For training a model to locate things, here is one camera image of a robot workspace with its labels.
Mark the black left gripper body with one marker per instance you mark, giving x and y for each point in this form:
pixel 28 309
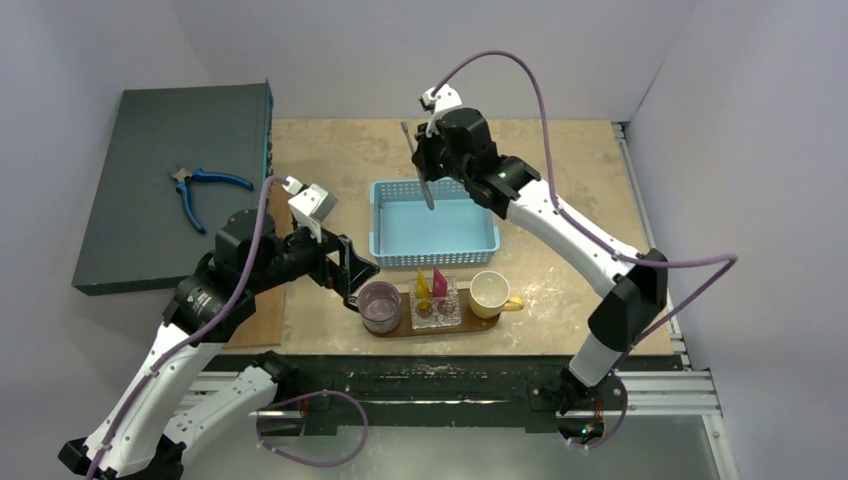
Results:
pixel 297 256

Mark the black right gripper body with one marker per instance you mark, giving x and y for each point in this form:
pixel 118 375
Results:
pixel 428 150

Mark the purple mug with black handle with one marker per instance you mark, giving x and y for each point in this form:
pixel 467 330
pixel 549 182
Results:
pixel 379 304

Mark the light blue perforated plastic basket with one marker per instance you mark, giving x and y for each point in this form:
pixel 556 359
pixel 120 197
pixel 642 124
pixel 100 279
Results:
pixel 405 233

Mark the grey toothbrush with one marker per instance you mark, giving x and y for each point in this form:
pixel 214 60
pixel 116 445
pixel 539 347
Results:
pixel 424 186

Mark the yellow toothpaste tube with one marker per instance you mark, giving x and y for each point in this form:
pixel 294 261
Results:
pixel 422 286

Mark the pink toothpaste tube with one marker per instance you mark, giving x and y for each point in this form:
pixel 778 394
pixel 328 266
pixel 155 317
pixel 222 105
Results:
pixel 440 284

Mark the clear textured glass dish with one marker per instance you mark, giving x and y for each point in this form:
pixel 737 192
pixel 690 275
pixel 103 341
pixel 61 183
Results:
pixel 435 312

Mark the dark wooden oval tray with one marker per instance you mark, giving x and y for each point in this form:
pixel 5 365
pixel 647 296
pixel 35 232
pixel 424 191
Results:
pixel 470 323

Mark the yellow ceramic mug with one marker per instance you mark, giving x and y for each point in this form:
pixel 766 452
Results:
pixel 490 295

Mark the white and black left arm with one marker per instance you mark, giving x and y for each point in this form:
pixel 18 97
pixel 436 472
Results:
pixel 145 437

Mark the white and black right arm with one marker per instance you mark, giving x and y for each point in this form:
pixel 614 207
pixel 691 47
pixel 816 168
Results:
pixel 632 286

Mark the light wooden board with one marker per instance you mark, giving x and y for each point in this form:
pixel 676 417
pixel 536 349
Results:
pixel 265 327

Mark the dark grey box blue edge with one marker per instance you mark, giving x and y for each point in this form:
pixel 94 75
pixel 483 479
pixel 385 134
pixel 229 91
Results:
pixel 179 163

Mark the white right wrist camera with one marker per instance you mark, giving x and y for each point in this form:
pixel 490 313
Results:
pixel 438 102

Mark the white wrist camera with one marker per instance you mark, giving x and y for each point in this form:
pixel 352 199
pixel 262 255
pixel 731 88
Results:
pixel 309 205
pixel 438 102

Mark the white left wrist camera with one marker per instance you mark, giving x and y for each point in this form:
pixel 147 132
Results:
pixel 309 205

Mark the blue handled pliers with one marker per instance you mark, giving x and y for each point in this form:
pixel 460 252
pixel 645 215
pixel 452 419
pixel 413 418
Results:
pixel 202 191

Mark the aluminium extrusion rail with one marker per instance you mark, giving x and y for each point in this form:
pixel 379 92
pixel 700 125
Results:
pixel 671 393

